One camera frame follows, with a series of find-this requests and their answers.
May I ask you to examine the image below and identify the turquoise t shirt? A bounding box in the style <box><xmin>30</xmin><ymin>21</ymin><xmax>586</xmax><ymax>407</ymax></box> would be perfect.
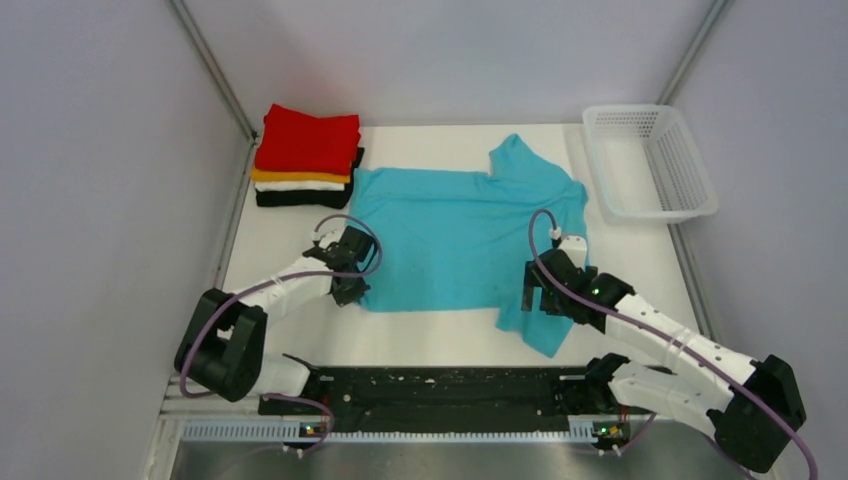
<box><xmin>349</xmin><ymin>134</ymin><xmax>588</xmax><ymax>357</ymax></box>

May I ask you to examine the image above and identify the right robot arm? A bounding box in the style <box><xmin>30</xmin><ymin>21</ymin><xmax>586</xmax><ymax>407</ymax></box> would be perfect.
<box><xmin>521</xmin><ymin>249</ymin><xmax>807</xmax><ymax>473</ymax></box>

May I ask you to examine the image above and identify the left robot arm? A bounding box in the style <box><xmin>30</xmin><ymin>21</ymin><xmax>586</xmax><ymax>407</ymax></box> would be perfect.
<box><xmin>174</xmin><ymin>226</ymin><xmax>382</xmax><ymax>414</ymax></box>

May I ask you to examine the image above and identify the white folded t shirt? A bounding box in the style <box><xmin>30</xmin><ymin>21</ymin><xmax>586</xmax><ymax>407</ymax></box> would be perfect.
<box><xmin>254</xmin><ymin>180</ymin><xmax>348</xmax><ymax>192</ymax></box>

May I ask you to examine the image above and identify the orange folded t shirt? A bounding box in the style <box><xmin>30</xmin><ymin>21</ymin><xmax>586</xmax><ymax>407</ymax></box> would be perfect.
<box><xmin>250</xmin><ymin>168</ymin><xmax>352</xmax><ymax>184</ymax></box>

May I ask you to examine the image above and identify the red folded t shirt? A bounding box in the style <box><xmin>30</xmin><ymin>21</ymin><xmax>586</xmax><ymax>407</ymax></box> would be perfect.
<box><xmin>254</xmin><ymin>104</ymin><xmax>361</xmax><ymax>176</ymax></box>

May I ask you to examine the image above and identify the white plastic basket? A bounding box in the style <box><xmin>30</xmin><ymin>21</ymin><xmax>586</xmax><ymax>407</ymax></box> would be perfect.
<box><xmin>582</xmin><ymin>104</ymin><xmax>719</xmax><ymax>224</ymax></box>

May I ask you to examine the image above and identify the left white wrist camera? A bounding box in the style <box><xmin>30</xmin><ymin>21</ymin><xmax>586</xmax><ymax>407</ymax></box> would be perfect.
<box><xmin>312</xmin><ymin>229</ymin><xmax>344</xmax><ymax>248</ymax></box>

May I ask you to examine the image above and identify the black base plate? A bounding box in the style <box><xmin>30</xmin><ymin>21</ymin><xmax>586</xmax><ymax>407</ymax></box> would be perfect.
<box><xmin>258</xmin><ymin>362</ymin><xmax>654</xmax><ymax>435</ymax></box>

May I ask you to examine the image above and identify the aluminium frame rail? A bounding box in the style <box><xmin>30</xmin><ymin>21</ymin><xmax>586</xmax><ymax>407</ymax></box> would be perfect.
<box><xmin>158</xmin><ymin>374</ymin><xmax>763</xmax><ymax>422</ymax></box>

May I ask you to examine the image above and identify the white cable duct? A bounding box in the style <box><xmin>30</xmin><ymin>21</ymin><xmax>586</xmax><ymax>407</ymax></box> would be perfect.
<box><xmin>181</xmin><ymin>420</ymin><xmax>597</xmax><ymax>444</ymax></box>

